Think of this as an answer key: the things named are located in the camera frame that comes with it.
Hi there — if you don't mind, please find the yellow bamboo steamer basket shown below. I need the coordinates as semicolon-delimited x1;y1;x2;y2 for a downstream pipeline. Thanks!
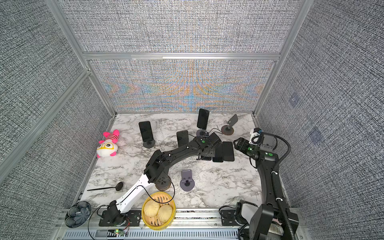
142;192;176;231

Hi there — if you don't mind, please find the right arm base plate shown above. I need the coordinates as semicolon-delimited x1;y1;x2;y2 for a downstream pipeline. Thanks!
220;208;240;227

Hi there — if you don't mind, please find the black phone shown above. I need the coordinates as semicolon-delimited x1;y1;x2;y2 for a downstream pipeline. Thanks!
177;130;189;148
197;109;210;130
222;142;235;162
212;143;224;163
139;121;154;142

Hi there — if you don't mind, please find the pink white plush toy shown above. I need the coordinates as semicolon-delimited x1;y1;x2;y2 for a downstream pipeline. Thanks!
97;130;120;158

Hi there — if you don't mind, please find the steamed bun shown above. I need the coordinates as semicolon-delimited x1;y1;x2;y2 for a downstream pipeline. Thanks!
157;205;173;224
144;200;161;218

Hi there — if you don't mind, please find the purple round stand front centre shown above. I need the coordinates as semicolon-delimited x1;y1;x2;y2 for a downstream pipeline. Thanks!
180;170;195;192

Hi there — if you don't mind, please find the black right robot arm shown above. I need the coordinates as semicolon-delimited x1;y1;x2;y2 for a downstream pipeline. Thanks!
233;132;299;240

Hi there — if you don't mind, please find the purple round stand back centre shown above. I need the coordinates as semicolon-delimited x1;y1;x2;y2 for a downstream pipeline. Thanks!
196;129;209;138

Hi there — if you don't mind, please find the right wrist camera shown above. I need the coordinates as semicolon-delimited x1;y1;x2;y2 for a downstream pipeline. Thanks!
249;128;263;145

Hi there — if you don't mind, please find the aluminium front rail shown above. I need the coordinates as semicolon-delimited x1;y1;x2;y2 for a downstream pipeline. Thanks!
53;208;313;240

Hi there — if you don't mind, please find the purple round stand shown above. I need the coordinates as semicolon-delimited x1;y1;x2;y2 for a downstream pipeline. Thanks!
180;170;195;192
196;129;209;138

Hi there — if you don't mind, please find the right steamed bun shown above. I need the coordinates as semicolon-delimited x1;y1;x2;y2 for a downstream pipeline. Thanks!
157;205;173;224

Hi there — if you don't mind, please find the grey round stand back left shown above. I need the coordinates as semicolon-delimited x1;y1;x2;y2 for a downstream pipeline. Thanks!
143;140;156;149

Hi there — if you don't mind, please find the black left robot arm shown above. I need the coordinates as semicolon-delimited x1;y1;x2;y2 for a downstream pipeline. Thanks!
101;133;223;226

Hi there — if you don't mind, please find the dark fluted cup tray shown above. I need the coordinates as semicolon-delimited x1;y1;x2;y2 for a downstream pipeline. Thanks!
65;201;92;228

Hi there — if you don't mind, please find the brown round stand back right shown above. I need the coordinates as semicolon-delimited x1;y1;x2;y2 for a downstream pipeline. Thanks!
221;114;238;136

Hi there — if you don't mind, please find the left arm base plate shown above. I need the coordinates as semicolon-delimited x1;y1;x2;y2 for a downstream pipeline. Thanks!
98;210;142;227

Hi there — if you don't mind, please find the black ladle spoon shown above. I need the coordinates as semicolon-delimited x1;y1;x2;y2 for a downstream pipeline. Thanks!
87;182;124;192

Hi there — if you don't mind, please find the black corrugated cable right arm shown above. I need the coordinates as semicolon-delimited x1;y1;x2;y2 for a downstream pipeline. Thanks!
253;134;298;240

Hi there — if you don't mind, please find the left steamed bun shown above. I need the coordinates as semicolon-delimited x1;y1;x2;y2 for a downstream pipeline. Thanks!
144;200;161;218

